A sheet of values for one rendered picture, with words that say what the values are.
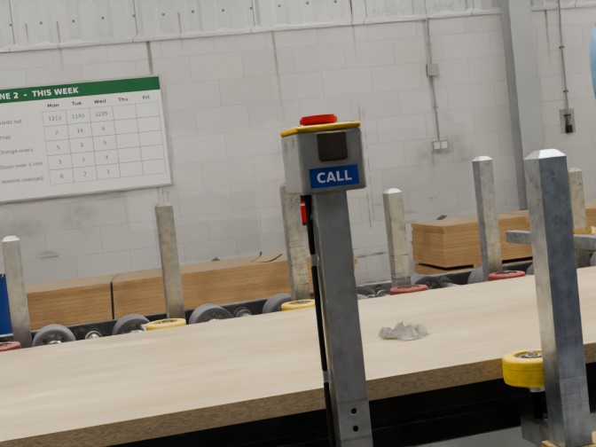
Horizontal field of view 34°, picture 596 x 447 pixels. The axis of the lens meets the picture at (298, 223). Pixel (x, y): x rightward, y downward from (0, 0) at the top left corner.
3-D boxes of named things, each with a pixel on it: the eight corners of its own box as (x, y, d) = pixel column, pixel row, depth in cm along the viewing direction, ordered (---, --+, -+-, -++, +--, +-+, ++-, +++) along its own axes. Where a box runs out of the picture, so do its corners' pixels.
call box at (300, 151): (368, 194, 100) (360, 120, 100) (303, 202, 98) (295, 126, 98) (348, 195, 107) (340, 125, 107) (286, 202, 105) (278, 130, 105)
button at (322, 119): (343, 129, 101) (341, 113, 101) (306, 132, 100) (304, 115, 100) (332, 131, 105) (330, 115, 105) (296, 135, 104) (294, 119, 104)
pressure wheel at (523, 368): (577, 429, 128) (569, 344, 128) (565, 448, 121) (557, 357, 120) (518, 427, 132) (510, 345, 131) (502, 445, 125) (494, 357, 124)
